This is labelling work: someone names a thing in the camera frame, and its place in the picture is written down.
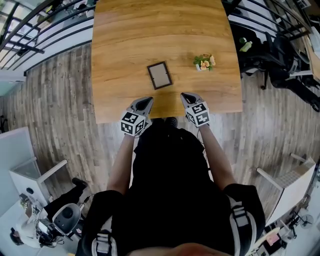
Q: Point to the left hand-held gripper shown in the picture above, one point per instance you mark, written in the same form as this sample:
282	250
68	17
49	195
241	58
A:
131	123

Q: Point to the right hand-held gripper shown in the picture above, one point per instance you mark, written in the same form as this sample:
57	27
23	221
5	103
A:
198	113

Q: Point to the black picture frame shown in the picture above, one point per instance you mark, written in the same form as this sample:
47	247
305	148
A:
160	75

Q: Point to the person's left forearm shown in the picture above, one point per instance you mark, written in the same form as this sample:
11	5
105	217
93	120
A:
121	165

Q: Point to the person's right forearm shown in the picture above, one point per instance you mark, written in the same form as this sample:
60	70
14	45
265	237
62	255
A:
217	160

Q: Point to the person's right black shoe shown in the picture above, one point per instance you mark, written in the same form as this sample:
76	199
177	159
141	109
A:
171	121

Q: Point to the potted orange flower plant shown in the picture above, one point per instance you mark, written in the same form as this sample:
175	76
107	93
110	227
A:
205	63

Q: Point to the black office chair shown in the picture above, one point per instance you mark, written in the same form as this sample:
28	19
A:
250	60
282	75

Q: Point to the green bottle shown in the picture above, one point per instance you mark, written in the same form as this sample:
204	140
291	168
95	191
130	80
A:
246	46

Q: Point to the person's black clothing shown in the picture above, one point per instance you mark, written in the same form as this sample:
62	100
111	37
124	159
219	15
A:
170	200

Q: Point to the grey office chair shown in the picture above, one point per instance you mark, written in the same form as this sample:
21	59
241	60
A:
66	217

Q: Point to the white partition panel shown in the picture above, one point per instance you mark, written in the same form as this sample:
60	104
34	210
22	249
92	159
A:
15	155

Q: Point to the black round object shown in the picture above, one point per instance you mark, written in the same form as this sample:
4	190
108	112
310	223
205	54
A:
30	191

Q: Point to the black metal railing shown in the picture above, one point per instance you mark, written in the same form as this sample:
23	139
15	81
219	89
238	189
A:
30	48
295	35

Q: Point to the white desk with grey top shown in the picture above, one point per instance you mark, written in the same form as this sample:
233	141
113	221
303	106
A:
292	197

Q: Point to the wooden desk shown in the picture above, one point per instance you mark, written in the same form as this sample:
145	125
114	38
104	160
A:
315	60

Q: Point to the black electronic device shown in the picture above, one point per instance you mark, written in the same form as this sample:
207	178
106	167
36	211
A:
48	232

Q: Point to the pink notepad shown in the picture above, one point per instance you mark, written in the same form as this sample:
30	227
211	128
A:
272	239

